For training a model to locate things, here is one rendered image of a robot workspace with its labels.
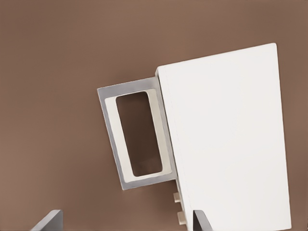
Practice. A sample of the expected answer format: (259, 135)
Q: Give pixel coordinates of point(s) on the small pale oven knob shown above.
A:
(176, 197)
(181, 217)

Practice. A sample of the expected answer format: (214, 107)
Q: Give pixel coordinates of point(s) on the white oven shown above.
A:
(226, 134)

